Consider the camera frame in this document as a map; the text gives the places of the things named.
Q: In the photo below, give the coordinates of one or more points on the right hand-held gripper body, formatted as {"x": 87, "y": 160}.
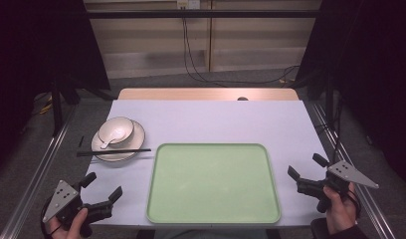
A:
{"x": 347, "y": 174}

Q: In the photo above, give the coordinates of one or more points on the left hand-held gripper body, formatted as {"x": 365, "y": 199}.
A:
{"x": 66, "y": 202}

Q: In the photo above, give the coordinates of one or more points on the person's left hand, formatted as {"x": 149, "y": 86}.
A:
{"x": 75, "y": 229}

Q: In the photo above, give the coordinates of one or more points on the person's right hand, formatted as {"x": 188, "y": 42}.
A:
{"x": 342, "y": 212}

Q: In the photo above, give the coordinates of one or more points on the black chopstick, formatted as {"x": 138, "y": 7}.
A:
{"x": 111, "y": 151}
{"x": 91, "y": 154}

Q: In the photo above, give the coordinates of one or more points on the small black stick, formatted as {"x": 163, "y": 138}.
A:
{"x": 81, "y": 141}

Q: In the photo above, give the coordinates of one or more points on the white ceramic spoon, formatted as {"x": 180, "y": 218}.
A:
{"x": 108, "y": 142}

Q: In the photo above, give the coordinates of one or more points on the white plate with dark rim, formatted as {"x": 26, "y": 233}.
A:
{"x": 136, "y": 139}

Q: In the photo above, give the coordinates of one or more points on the white bowl with dark rim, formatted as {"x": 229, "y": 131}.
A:
{"x": 116, "y": 127}

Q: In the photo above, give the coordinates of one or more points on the light green plastic tray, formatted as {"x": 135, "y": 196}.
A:
{"x": 212, "y": 184}

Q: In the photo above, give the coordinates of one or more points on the pale lilac table mat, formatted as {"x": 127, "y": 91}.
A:
{"x": 207, "y": 122}

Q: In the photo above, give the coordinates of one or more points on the dark curtain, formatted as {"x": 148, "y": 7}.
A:
{"x": 373, "y": 66}
{"x": 35, "y": 49}

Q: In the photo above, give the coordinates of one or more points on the black horizontal metal bar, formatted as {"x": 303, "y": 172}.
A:
{"x": 204, "y": 14}

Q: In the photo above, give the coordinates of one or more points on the silver metal rail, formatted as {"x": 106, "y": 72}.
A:
{"x": 366, "y": 199}
{"x": 38, "y": 169}

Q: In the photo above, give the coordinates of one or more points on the black metal stand post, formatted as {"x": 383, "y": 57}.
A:
{"x": 56, "y": 109}
{"x": 329, "y": 99}

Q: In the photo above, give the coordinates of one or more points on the white wall outlet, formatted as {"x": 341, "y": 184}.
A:
{"x": 188, "y": 3}

